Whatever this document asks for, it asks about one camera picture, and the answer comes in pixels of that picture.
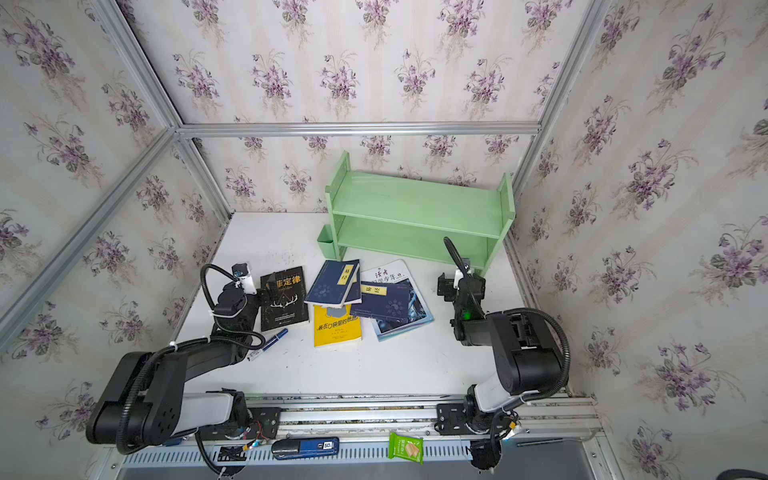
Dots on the blue white marker pen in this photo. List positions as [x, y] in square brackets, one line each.
[269, 343]

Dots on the green snack packet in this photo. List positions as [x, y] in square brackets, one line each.
[405, 448]

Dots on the navy book yellow label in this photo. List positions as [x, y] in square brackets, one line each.
[383, 301]

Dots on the blue black device on rail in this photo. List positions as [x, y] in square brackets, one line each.
[302, 448]

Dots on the yellow cartoon book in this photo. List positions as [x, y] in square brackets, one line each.
[335, 325]

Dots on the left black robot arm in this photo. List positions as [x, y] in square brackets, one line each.
[145, 402]

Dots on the black book with antlers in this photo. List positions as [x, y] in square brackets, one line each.
[283, 299]

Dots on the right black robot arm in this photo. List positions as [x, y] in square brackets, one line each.
[531, 353]

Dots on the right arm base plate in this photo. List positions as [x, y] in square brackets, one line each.
[456, 419]

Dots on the white blue magazine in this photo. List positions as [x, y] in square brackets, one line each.
[419, 313]

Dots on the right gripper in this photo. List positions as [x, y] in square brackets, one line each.
[459, 282]

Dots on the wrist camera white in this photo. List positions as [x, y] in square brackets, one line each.
[458, 276]
[243, 273]

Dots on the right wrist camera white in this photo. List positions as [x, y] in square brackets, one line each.
[458, 276]

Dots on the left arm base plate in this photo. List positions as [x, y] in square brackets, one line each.
[262, 424]

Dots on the green two-tier shelf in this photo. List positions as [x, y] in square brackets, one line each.
[410, 218]

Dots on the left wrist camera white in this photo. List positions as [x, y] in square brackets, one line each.
[243, 273]

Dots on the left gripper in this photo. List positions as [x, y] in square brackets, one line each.
[237, 293]

